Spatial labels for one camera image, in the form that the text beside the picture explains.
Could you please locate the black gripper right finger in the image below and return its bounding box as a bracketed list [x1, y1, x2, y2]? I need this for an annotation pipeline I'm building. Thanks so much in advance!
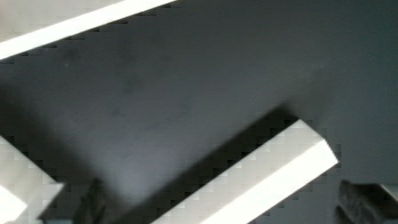
[335, 180, 398, 224]

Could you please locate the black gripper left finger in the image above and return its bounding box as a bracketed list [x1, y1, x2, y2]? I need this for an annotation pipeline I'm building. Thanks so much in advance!
[40, 179, 107, 224]

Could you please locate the white square tabletop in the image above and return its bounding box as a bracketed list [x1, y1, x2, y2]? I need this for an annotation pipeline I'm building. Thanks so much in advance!
[152, 120, 338, 224]

